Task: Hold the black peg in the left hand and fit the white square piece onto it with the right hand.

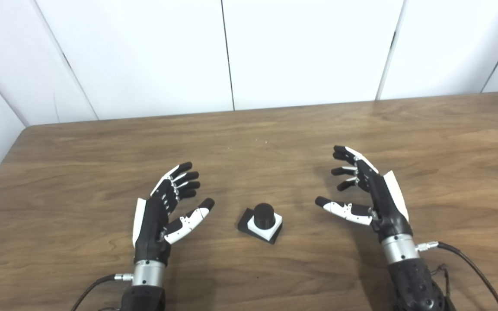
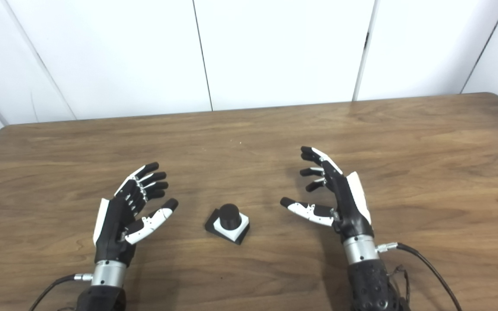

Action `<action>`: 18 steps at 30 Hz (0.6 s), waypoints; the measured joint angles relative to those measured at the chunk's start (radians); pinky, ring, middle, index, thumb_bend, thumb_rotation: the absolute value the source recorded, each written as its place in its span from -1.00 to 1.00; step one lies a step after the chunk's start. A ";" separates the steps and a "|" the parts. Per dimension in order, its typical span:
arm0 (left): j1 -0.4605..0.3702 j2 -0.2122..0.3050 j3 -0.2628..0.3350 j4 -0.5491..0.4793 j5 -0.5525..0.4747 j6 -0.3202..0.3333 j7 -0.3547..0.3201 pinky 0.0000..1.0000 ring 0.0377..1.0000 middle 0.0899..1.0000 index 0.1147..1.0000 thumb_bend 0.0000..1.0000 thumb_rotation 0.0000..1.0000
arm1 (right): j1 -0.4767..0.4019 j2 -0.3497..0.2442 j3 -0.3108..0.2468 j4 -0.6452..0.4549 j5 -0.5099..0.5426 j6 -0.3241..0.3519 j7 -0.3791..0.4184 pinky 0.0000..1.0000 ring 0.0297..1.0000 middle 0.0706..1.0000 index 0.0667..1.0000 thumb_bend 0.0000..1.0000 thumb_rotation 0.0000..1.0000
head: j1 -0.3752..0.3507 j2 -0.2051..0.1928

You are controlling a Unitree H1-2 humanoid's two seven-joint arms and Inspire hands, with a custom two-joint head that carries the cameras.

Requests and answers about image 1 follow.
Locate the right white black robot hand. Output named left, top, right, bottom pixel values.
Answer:
left=315, top=145, right=414, bottom=239

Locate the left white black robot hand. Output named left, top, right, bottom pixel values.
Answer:
left=132, top=162, right=215, bottom=265

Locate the white square piece with hole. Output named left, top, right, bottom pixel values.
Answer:
left=248, top=213, right=283, bottom=241

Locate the black peg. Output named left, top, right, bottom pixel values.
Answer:
left=237, top=203, right=283, bottom=245

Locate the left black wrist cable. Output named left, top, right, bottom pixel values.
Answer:
left=71, top=273, right=135, bottom=311

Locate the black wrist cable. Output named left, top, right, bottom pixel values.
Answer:
left=415, top=241, right=498, bottom=311
left=71, top=273, right=135, bottom=311

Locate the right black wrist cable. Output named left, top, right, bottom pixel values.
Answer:
left=415, top=241, right=498, bottom=311

